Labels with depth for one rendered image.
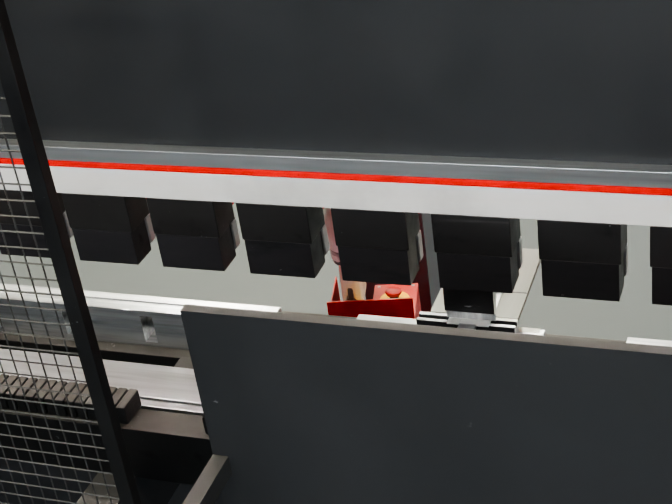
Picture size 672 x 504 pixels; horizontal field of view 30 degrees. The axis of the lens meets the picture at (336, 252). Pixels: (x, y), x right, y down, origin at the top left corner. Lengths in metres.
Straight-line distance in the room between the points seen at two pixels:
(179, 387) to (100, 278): 2.43
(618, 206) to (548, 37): 0.44
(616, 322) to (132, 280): 1.81
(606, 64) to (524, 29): 0.13
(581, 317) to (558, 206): 2.00
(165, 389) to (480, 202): 0.71
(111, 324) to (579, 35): 1.34
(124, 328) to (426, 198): 0.82
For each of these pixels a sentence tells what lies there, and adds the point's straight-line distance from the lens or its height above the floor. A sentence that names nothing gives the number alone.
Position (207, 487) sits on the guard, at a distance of 2.14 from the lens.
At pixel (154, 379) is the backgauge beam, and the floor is 0.98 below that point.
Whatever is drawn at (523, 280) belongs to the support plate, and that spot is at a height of 1.00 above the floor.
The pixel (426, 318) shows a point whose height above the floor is 1.00.
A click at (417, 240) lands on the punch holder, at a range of 2.46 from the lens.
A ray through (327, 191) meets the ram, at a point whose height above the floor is 1.30.
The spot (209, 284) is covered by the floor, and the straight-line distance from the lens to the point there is 4.68.
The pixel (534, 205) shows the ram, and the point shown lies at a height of 1.29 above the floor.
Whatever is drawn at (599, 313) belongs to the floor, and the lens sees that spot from 4.28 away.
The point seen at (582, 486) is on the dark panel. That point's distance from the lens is 2.00.
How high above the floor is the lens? 2.42
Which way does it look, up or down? 31 degrees down
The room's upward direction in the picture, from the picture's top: 8 degrees counter-clockwise
